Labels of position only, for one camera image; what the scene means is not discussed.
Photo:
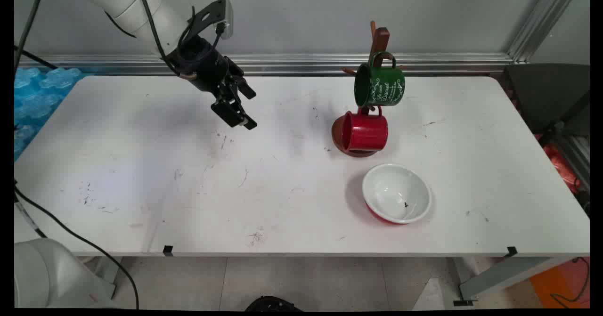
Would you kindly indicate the green enamel mug white lettering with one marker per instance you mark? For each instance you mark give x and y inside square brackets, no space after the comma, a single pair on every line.
[379,85]

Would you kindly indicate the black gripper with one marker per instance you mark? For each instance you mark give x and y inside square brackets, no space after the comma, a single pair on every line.
[207,68]

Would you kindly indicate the black tape marker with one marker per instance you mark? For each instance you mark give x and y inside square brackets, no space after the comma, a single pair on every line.
[168,250]
[512,251]

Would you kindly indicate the brown wooden mug tree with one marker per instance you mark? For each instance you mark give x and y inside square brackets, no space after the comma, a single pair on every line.
[378,40]

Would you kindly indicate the white bowl red outside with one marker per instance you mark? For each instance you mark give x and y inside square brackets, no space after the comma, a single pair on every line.
[395,193]

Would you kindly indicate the slanted aluminium frame post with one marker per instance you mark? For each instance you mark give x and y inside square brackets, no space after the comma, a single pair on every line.
[541,21]

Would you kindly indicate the white table leg black foot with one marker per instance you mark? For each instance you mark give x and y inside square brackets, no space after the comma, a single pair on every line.
[504,276]

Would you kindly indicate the red plastic bag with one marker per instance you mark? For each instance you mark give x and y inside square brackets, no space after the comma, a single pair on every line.
[560,165]

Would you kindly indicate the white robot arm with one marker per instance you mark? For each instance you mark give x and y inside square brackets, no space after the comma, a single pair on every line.
[141,10]

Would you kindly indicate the red enamel mug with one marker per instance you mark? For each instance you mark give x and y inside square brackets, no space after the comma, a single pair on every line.
[365,130]

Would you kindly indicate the orange floor mat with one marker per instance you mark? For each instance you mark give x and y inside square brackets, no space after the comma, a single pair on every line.
[565,283]

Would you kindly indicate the blue bubble wrap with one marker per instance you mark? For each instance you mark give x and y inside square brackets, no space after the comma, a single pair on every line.
[37,94]

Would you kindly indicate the horizontal aluminium frame rail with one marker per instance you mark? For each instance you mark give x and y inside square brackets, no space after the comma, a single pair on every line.
[306,64]

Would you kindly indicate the black round floor object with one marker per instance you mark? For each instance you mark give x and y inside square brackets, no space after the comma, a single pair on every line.
[273,304]

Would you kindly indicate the aluminium side rail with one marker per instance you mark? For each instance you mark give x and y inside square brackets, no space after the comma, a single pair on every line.
[577,158]

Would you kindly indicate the white robot base link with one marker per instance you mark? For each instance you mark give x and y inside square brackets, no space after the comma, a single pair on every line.
[42,273]

